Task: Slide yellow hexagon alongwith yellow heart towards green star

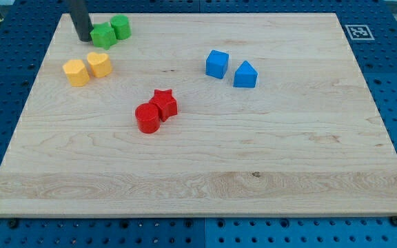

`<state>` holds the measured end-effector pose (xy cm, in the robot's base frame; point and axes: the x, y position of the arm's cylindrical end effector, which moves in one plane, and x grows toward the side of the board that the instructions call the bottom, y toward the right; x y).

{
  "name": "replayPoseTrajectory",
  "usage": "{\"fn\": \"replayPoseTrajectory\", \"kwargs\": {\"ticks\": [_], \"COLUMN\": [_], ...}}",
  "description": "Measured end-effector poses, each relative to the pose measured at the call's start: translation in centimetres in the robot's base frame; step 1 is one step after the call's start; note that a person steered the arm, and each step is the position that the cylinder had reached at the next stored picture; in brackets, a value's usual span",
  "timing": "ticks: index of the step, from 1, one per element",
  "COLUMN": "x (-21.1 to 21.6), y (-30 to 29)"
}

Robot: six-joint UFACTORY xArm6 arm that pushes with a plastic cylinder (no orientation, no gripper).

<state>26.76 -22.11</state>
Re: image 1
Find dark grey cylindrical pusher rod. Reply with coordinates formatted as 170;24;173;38
66;0;93;42

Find green star block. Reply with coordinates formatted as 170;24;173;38
90;22;117;50

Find yellow heart block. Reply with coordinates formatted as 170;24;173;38
87;52;112;78

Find yellow hexagon block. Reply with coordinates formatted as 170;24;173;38
62;59;90;87

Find red star block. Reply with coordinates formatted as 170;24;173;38
149;89;178;122

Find green cylinder block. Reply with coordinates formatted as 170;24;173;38
110;14;132;40

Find red cylinder block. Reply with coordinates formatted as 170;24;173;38
135;103;160;134

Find blue cube block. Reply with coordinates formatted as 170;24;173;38
205;50;230;79

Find blue triangular prism block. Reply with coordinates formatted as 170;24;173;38
233;61;258;88

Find wooden board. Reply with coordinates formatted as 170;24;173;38
0;13;397;218

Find white fiducial marker tag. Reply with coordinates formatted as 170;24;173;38
345;24;374;41

